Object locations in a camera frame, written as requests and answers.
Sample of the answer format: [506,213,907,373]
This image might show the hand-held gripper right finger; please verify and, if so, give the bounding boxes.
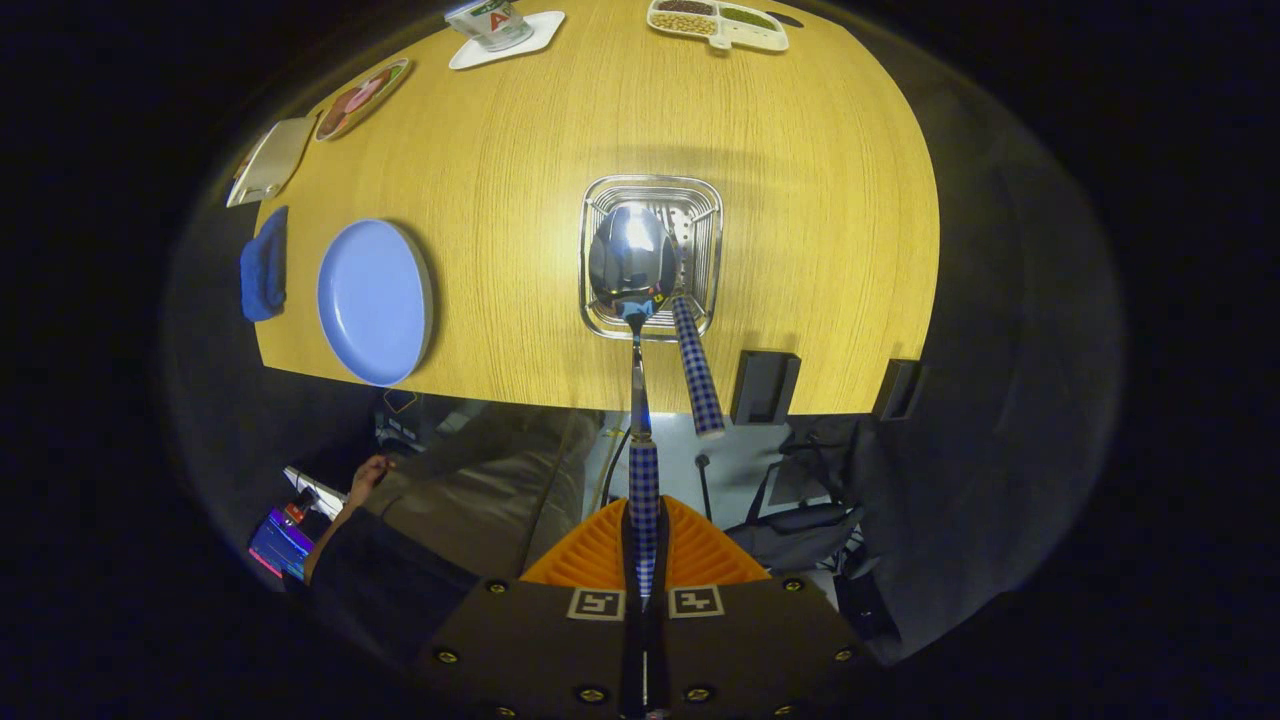
[660,497,881,720]

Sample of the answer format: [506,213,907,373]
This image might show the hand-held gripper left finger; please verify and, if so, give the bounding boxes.
[425,497,633,720]

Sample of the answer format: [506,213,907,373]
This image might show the fork with checked handle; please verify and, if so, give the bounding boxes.
[660,230,726,439]

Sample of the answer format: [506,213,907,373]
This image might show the spoon with checked handle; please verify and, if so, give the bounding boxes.
[588,205,683,716]

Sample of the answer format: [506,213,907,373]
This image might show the person's dark top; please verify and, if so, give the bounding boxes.
[300,505,481,661]

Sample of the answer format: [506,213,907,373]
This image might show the person's beige trousers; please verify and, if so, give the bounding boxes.
[365,400,606,581]

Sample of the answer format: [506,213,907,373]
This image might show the black table clamp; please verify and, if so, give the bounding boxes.
[730,350,802,427]
[873,358,926,421]

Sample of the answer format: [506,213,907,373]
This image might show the open laptop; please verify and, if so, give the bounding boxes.
[247,465,346,581]

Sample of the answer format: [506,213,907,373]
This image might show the blue round plate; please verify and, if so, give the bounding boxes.
[317,219,435,388]

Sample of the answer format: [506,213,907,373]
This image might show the blue folded cloth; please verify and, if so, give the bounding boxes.
[238,206,290,324]

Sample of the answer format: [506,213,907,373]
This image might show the white toaster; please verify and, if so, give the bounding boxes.
[225,115,319,209]

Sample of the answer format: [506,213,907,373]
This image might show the plate of sandwich fillings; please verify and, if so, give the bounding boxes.
[314,58,412,142]

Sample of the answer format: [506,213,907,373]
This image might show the white divided seed dish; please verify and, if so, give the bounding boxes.
[646,0,790,53]

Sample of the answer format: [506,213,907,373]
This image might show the white square coaster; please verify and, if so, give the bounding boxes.
[448,10,567,71]

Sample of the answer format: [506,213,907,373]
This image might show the metal wire cutlery basket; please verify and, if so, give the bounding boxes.
[579,174,724,343]

